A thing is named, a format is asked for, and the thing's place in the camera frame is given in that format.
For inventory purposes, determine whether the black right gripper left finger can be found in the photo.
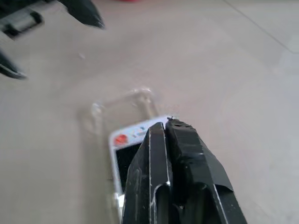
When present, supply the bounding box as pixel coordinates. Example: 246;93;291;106
121;121;174;224

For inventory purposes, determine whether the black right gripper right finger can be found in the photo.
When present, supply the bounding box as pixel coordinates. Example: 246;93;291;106
165;118;249;224

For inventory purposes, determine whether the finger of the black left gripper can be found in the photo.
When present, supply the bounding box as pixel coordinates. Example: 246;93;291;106
0;49;28;80
57;0;106;30

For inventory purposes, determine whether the white silver smartphone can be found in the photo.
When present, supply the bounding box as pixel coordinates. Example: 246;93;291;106
108;116;173;210

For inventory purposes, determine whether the clear plastic phone case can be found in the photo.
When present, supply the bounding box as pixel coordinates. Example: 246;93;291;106
79;87;162;143

